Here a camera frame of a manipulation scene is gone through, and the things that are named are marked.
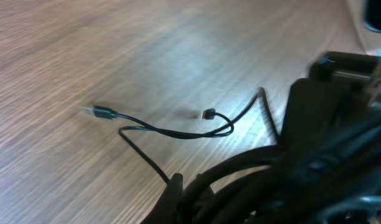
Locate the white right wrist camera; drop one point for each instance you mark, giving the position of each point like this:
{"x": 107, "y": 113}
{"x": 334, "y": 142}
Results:
{"x": 372, "y": 23}

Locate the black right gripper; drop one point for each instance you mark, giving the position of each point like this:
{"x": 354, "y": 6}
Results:
{"x": 338, "y": 86}

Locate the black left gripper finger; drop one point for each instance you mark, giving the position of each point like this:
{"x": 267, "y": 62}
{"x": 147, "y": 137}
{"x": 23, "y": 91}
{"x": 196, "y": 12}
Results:
{"x": 165, "y": 210}

